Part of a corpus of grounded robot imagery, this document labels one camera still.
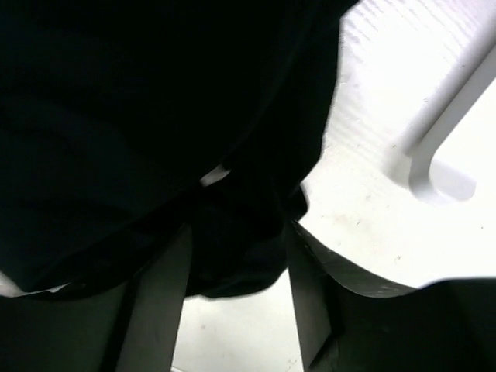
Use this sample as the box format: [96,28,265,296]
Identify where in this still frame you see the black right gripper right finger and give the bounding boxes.
[288,223,495,371]

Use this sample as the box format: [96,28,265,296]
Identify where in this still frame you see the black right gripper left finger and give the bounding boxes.
[1,225,192,372]

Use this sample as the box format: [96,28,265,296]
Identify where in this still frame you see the metal clothes rack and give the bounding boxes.
[402,64,496,202]

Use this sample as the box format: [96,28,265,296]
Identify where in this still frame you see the black t shirt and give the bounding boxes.
[1,1,353,298]

